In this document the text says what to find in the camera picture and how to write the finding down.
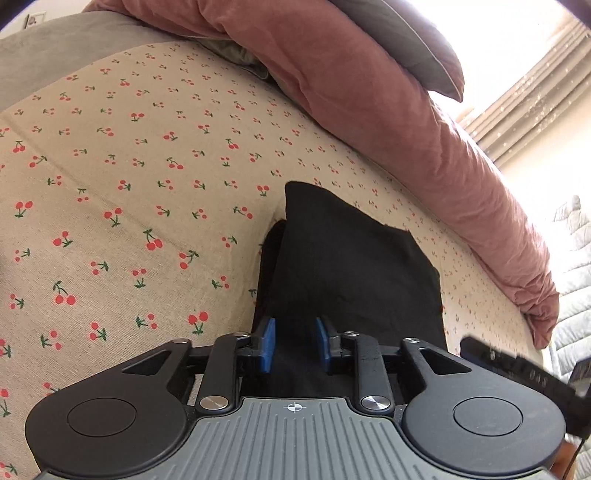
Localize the black pants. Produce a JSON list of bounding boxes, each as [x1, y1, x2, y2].
[[242, 181, 447, 398]]

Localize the cherry print bed sheet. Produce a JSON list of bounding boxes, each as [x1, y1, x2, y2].
[[1, 41, 540, 479]]

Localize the grey curtain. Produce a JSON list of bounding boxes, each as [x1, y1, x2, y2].
[[461, 16, 590, 166]]

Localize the pink duvet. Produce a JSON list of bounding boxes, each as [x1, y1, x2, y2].
[[89, 0, 559, 349]]

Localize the purple grey pillow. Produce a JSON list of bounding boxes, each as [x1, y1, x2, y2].
[[334, 0, 465, 103]]

